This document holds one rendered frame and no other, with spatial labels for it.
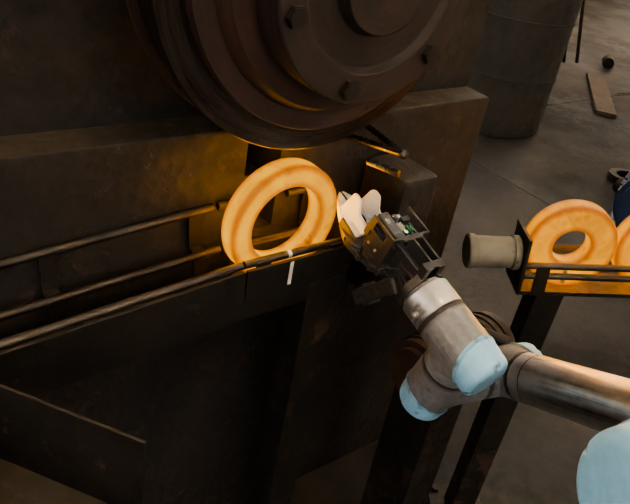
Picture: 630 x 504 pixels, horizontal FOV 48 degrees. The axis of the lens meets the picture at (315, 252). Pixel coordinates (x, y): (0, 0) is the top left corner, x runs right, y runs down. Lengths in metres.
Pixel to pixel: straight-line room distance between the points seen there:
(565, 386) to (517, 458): 0.90
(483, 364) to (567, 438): 1.07
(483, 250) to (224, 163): 0.47
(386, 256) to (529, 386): 0.27
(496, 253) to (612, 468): 0.57
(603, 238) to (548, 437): 0.81
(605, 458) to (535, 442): 1.20
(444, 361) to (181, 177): 0.43
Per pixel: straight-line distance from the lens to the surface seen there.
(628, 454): 0.72
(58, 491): 0.83
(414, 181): 1.11
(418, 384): 1.03
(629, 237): 1.29
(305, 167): 0.98
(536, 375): 1.03
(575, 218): 1.24
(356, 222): 1.05
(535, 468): 1.87
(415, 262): 1.00
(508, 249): 1.23
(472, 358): 0.94
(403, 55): 0.87
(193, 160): 0.97
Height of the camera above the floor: 1.26
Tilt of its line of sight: 32 degrees down
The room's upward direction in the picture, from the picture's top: 11 degrees clockwise
